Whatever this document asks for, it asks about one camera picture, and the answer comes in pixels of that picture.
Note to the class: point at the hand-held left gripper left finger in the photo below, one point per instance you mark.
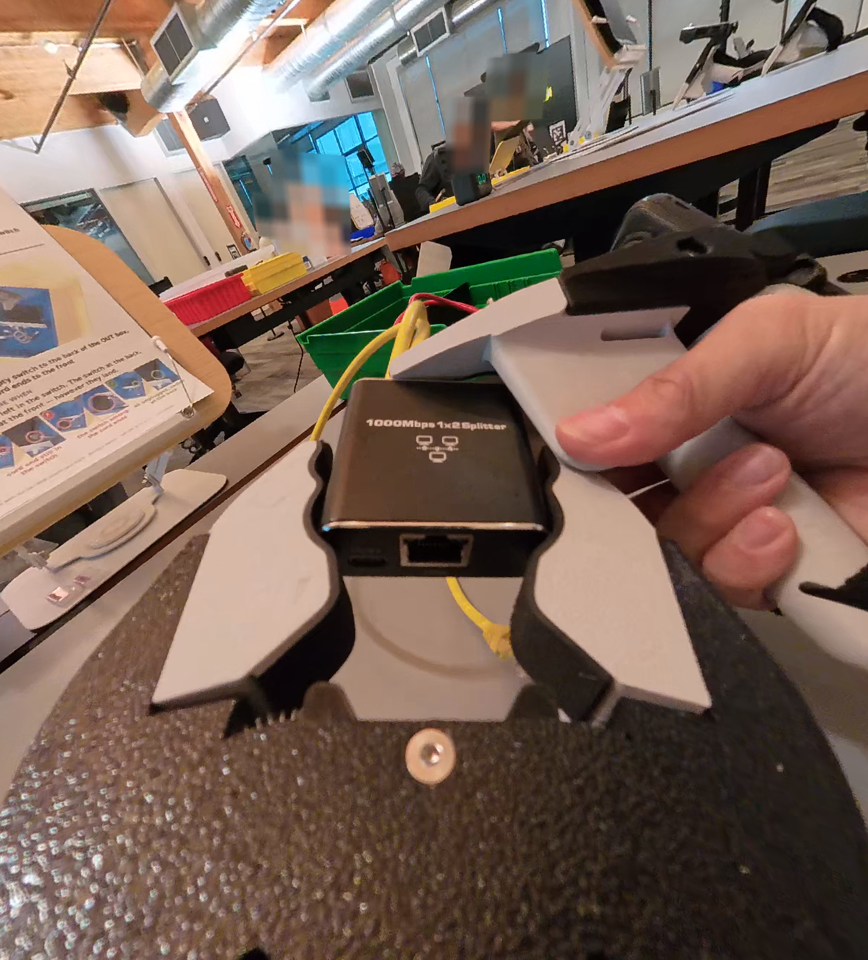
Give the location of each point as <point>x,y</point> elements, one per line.
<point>253,600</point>

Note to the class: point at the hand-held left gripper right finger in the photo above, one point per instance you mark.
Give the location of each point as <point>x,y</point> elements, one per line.
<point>614,622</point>

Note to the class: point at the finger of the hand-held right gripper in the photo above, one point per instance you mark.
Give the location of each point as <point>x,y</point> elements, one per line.
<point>479,337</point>

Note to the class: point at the green plastic bin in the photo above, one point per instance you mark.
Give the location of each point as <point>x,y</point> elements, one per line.
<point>344,345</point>

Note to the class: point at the black ethernet splitter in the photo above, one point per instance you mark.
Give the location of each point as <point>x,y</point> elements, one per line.
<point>434,480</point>

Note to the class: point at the slanted board on white arm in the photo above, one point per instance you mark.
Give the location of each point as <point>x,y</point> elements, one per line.
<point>614,60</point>

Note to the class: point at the person's right hand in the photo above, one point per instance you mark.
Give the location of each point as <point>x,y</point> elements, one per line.
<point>816,390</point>

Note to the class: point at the white stand base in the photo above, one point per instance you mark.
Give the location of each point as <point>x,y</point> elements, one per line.
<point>193,491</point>

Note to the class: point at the grey desk with wooden edge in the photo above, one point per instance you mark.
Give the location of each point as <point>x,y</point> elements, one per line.
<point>704,127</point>
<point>314,277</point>

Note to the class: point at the black chair armrest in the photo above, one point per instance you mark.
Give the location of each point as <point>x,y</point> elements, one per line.
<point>839,217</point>

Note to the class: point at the small black box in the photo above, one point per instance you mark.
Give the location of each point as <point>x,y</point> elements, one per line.
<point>474,189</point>

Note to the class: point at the white papers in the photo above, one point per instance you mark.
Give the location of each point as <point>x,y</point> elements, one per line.
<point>614,139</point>

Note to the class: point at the black desk grommet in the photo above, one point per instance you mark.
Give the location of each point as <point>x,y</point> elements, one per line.
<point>860,275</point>

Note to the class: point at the yellow plastic bin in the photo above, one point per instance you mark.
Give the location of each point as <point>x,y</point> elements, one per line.
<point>272,274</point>

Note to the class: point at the black monitor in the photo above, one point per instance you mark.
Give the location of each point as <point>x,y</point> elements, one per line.
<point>554,82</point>

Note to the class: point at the red plastic bin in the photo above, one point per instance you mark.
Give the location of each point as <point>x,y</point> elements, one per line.
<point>205,300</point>

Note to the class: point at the printed instruction sheet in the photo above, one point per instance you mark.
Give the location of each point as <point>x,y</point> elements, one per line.
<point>66,360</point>

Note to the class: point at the silver ventilation duct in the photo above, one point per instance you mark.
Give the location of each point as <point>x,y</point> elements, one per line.
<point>329,37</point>

